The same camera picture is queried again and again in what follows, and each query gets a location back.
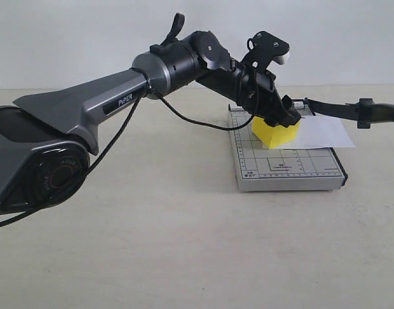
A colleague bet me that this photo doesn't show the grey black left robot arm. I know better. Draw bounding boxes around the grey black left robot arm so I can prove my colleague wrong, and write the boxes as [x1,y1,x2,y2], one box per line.
[0,30,299,216]

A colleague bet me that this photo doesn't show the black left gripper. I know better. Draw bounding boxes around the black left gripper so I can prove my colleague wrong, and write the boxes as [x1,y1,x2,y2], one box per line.
[238,69,301,127]

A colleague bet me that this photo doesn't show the white paper sheet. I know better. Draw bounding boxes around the white paper sheet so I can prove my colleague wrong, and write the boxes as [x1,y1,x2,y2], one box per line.
[277,116,355,149]

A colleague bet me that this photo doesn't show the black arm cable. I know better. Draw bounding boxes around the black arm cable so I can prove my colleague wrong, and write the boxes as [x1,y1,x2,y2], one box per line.
[0,69,262,231]

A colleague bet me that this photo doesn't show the grey paper cutter base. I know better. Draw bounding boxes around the grey paper cutter base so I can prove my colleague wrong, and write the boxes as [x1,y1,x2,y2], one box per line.
[227,99,349,194]

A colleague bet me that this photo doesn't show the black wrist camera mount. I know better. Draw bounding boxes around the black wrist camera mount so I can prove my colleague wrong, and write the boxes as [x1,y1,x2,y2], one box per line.
[241,31,290,71]

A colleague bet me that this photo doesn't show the yellow foam block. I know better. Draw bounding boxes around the yellow foam block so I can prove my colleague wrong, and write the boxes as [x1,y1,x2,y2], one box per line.
[252,117,300,149]

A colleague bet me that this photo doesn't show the black cutter blade arm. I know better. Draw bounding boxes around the black cutter blade arm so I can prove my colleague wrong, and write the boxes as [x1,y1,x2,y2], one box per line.
[305,98,394,129]

